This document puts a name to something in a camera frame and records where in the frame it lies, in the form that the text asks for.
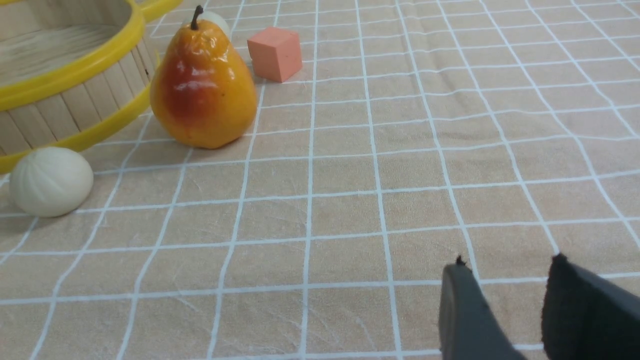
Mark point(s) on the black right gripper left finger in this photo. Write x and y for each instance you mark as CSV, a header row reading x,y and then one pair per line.
x,y
467,327

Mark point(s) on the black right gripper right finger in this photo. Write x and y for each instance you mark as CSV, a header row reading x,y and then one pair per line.
x,y
586,317

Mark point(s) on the white bun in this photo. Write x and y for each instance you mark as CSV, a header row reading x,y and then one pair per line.
x,y
50,182
216,20

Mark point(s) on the bamboo steamer tray yellow rim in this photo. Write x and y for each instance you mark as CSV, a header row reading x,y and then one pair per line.
x,y
73,72

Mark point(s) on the orange checkered tablecloth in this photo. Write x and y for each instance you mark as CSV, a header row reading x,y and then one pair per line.
x,y
502,131

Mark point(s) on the salmon pink foam cube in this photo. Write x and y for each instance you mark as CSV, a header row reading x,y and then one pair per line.
x,y
275,54

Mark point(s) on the orange toy pear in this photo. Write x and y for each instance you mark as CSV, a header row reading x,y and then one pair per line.
x,y
203,93

